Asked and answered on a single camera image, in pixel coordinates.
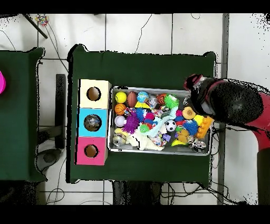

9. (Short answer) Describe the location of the globe print ball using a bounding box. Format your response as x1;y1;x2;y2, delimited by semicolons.
136;91;150;104

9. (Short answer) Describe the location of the clear plastic packet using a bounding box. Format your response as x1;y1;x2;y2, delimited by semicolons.
83;114;103;132

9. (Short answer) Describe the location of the colourful patterned cloth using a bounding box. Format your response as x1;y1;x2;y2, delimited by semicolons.
150;108;168;147

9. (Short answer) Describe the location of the wooden box with three holes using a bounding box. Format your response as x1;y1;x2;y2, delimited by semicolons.
74;78;112;166

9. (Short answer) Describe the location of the white baseball toy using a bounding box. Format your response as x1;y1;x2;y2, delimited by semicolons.
114;115;127;128

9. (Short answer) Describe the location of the pink plastic bowl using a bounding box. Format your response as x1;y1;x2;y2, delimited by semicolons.
0;70;6;95

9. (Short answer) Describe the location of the black monitor on stand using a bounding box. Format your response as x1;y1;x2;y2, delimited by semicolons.
36;73;66;172

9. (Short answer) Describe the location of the black rod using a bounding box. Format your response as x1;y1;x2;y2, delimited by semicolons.
22;13;49;39

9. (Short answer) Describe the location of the purple spiky monster toy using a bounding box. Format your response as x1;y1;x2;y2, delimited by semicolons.
122;112;140;135

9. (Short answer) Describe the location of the colourful knotted floor toy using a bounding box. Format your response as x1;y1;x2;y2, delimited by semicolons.
35;14;50;27

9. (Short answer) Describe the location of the shallow metal mesh bin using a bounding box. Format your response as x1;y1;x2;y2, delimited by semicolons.
107;85;213;156

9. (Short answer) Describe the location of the green spiky toy with eye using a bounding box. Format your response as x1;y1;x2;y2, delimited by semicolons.
163;94;180;110

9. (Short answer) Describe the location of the blue spiky toy with eyes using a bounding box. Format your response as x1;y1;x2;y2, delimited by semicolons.
136;107;148;122

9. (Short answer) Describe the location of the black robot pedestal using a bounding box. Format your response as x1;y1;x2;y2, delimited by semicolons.
111;180;163;205

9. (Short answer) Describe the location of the black and white soccer ball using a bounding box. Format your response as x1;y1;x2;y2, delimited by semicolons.
165;119;177;132

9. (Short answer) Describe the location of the yellow ball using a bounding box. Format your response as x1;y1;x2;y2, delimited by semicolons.
114;91;128;104

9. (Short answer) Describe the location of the dark green table cloth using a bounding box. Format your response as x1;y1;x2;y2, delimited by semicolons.
66;43;217;186
0;47;47;183

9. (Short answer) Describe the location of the cream knit cloth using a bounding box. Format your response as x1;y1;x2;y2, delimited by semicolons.
126;130;165;151

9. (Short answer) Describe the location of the orange basketball toy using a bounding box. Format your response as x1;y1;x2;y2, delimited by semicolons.
114;103;127;116

